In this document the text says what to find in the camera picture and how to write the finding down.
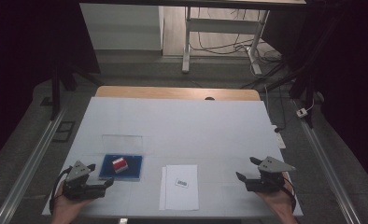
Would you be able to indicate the white desk frame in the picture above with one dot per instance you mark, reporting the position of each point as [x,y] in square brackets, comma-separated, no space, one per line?
[222,26]

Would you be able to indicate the dark table grommet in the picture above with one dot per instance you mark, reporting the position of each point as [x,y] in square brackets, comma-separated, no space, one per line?
[209,98]

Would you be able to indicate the white paper sheet with print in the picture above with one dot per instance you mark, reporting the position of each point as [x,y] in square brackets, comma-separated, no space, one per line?
[182,196]

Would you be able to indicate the white power strip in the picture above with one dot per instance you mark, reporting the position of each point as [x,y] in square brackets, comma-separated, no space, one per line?
[280,140]

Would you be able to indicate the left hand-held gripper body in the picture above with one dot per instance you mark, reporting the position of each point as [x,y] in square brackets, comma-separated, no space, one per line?
[79,189]

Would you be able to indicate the white table cover sheet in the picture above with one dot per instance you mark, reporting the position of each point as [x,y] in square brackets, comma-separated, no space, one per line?
[188,130]

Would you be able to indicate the blue ink pad case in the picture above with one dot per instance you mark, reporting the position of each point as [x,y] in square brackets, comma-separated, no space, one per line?
[134,169]

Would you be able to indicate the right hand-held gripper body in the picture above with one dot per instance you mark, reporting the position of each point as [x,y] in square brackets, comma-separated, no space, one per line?
[266,183]

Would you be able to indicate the dark curtain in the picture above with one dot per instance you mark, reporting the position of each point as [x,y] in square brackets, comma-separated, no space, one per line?
[347,77]
[23,62]

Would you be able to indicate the black tripod stand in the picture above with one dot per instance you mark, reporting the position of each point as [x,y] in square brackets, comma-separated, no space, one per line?
[56,90]
[300,81]

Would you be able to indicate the red and white stamp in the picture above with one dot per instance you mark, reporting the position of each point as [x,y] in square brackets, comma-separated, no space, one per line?
[120,165]

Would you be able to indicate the metal floor rail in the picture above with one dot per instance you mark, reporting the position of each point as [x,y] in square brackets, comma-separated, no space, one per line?
[328,168]
[26,174]

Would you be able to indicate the person's right hand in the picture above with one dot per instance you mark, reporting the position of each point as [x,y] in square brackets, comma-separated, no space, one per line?
[281,203]

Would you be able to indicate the black rectangular floor frame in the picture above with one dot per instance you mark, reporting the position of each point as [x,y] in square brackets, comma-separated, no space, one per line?
[63,131]

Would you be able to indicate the white cabinet panel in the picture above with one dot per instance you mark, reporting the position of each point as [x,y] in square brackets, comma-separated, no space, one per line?
[120,28]

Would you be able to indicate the person's left hand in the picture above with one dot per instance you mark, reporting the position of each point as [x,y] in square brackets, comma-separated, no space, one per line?
[63,210]

